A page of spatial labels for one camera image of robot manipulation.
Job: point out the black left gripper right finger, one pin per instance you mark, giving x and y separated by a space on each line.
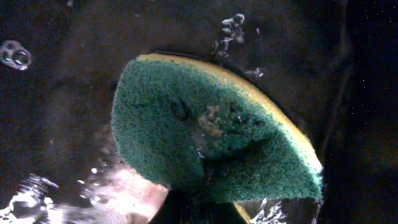
221 213

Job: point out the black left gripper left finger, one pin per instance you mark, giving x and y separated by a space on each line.
178 208

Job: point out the yellow green sponge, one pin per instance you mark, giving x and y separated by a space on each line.
205 131

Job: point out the black sponge tray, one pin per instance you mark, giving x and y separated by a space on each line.
332 75

